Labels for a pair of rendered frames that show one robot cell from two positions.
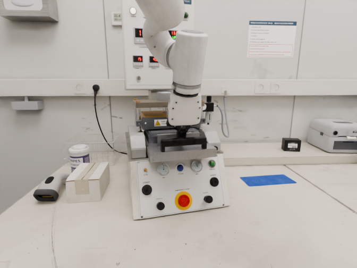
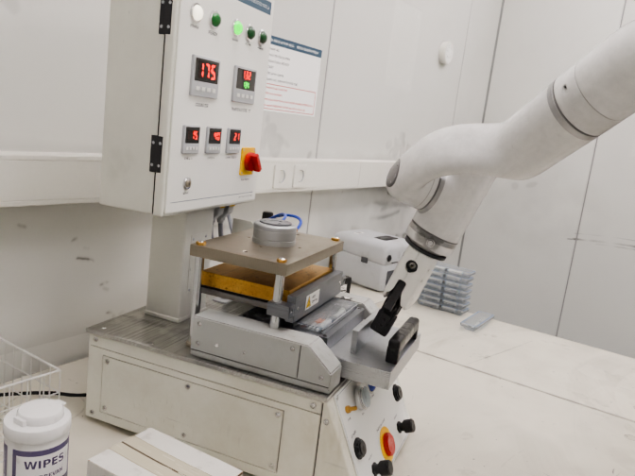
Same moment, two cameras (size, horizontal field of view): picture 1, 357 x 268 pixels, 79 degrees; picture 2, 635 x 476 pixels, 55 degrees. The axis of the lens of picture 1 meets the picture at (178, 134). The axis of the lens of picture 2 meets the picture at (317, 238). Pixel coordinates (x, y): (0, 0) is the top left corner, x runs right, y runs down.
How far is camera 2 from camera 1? 0.93 m
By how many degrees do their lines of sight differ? 54
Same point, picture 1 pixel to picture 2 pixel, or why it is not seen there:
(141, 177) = (348, 428)
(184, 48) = (480, 190)
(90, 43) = not seen: outside the picture
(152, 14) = (540, 169)
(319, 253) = (546, 439)
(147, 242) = not seen: outside the picture
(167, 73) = (227, 168)
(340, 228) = (520, 403)
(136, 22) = (197, 42)
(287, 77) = (306, 153)
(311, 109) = (328, 212)
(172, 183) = (371, 418)
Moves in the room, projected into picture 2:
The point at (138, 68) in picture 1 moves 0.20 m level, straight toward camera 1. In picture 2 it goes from (188, 159) to (291, 177)
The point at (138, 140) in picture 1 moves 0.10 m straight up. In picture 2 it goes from (323, 349) to (331, 288)
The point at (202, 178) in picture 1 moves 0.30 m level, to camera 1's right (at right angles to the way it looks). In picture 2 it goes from (387, 393) to (453, 355)
